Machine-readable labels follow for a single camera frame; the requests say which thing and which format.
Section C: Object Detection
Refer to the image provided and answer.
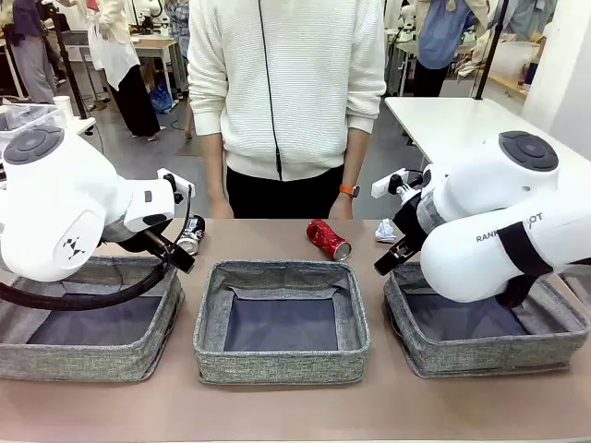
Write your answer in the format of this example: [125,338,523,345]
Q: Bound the wooden top table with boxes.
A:
[132,37,186,96]

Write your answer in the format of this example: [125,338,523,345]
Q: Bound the white paper ball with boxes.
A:
[373,219,398,244]

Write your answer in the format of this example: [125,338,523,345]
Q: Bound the clear plastic storage box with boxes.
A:
[0,103,64,136]

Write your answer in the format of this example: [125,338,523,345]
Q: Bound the person's right forearm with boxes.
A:
[201,132,228,191]

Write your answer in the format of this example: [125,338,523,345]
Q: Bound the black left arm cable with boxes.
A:
[0,184,195,312]

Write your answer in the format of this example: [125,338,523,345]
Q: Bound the white paper cup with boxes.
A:
[52,95,71,124]

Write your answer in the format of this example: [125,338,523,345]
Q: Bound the black stand pole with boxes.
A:
[45,0,89,120]
[474,0,509,101]

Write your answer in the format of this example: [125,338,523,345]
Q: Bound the translucent plastic bin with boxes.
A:
[488,41,542,78]

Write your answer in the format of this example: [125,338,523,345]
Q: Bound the black soda can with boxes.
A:
[177,214,207,256]

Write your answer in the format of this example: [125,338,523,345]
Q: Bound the grey fabric basket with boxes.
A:
[0,253,186,383]
[192,259,371,386]
[382,256,591,379]

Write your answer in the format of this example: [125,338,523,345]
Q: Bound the person's left forearm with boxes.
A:
[344,126,373,188]

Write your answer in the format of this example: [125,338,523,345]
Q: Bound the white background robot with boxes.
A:
[396,4,417,43]
[136,0,163,29]

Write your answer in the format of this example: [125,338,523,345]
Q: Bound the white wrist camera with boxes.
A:
[371,168,425,198]
[156,168,196,203]

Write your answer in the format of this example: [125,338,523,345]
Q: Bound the thin black hanging cord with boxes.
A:
[257,0,283,182]

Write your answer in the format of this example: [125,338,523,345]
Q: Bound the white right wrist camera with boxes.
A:
[371,168,425,198]

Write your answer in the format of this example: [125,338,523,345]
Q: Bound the bystander in dark top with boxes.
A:
[8,0,60,105]

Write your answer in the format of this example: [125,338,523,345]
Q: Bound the person's right hand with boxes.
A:
[207,186,235,219]

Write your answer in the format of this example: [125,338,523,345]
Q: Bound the person's left hand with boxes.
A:
[328,196,355,221]

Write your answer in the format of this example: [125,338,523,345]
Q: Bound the blue plastic bag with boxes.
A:
[150,82,175,114]

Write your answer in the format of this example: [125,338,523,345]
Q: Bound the crushed red soda can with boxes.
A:
[307,219,353,263]

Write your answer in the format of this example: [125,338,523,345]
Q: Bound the bystander in blue shirt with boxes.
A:
[413,0,477,98]

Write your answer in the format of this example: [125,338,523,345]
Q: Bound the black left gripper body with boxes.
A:
[138,228,181,259]

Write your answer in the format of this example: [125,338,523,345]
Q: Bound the bystander in white blouse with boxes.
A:
[87,0,163,140]

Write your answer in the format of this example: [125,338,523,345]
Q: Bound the white work table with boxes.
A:
[64,115,97,138]

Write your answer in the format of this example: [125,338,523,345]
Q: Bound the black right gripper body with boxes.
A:
[391,196,430,253]

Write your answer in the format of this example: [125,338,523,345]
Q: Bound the white side table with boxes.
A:
[383,95,591,186]

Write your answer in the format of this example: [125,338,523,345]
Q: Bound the person in white sweater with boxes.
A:
[187,0,388,221]

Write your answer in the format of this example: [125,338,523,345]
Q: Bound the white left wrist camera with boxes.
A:
[156,168,196,203]

